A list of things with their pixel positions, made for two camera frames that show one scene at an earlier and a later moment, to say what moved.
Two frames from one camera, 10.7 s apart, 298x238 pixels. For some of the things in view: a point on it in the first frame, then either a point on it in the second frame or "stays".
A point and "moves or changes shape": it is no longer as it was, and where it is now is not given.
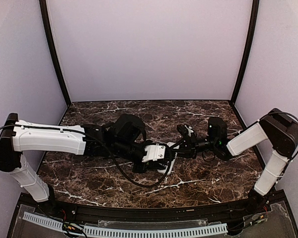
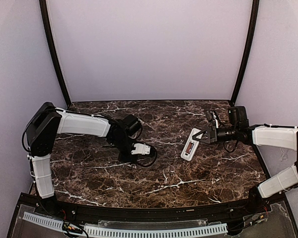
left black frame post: [43, 6] stays
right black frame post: [245, 59] stays
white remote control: [164, 169] moves or changes shape
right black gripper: [191, 148] to [212, 135]
